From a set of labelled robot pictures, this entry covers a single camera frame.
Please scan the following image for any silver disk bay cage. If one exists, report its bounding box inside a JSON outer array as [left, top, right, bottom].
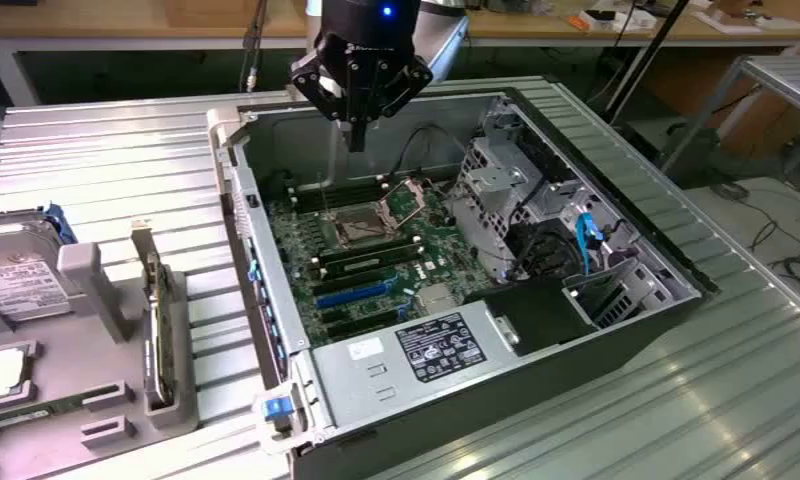
[[448, 135, 575, 282]]

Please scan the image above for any black RAM slot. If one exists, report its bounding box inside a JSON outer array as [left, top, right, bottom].
[[289, 182, 382, 199], [292, 187, 384, 203], [297, 195, 386, 214], [294, 192, 385, 209]]

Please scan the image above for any black PC case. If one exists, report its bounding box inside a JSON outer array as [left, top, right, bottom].
[[204, 85, 720, 480]]

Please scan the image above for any orange white small box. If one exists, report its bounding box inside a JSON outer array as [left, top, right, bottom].
[[564, 12, 616, 35]]

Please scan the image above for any small cardboard box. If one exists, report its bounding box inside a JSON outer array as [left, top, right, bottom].
[[713, 0, 768, 16]]

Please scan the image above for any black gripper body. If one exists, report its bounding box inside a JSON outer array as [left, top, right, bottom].
[[312, 0, 420, 62]]

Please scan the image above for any black long expansion slot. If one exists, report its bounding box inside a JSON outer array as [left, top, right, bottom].
[[309, 269, 401, 297], [318, 305, 400, 326], [324, 319, 402, 343]]

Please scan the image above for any grey power supply unit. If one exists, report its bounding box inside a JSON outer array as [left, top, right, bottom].
[[308, 301, 529, 432]]

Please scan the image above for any black tripod pole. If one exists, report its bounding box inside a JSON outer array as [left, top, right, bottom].
[[603, 0, 695, 124]]

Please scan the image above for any black small device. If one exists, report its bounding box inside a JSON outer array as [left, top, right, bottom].
[[584, 7, 632, 24]]

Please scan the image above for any metal socket cover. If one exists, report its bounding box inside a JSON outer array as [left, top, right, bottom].
[[374, 176, 436, 225]]

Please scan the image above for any black wire bundle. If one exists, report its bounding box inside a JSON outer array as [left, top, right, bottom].
[[503, 222, 592, 284]]

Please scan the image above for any wooden desk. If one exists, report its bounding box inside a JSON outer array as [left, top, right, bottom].
[[0, 0, 800, 107]]

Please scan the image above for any Nvidia graphics card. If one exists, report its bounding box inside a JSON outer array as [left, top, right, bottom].
[[128, 218, 184, 407]]

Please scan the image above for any grey parts rack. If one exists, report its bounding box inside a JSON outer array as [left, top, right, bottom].
[[0, 240, 201, 480]]

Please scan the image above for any blue disk wire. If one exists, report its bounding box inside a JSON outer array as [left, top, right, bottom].
[[573, 211, 607, 277]]

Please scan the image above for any green RAM stick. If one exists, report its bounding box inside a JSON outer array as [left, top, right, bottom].
[[0, 393, 89, 432], [320, 249, 422, 281]]

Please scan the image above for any green motherboard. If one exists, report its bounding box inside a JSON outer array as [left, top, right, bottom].
[[265, 174, 496, 349]]

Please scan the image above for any blue case latch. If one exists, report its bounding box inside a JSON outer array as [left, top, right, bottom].
[[258, 396, 294, 420]]

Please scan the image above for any thin metal locking lever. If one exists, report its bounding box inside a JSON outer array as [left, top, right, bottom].
[[316, 170, 340, 224]]

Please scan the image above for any black equipment box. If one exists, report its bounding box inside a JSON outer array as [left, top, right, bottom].
[[623, 117, 721, 184]]

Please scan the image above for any black looped wire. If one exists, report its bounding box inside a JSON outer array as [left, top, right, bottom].
[[397, 126, 473, 182]]

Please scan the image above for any CPU socket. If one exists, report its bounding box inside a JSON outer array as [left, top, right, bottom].
[[329, 204, 393, 250]]

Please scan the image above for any hard disk drive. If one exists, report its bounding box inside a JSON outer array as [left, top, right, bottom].
[[0, 208, 76, 324]]

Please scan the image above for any silver chipset heatsink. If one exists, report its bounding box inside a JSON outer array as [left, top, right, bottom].
[[414, 286, 460, 310]]

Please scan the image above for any perforated silver disk bay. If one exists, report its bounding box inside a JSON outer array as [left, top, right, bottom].
[[561, 257, 700, 332]]

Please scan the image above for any white paper stack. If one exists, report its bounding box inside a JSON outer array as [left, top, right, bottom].
[[689, 7, 765, 36]]

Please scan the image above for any brown wooden panel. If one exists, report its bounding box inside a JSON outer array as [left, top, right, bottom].
[[639, 47, 800, 159]]

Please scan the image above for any blue plastic disk bracket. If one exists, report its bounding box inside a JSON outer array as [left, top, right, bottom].
[[37, 201, 80, 247]]

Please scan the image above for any metal slat table frame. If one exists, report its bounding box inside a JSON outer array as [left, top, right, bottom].
[[659, 53, 800, 176]]

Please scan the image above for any thin cable with plug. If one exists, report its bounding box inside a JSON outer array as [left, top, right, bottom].
[[241, 0, 269, 95]]

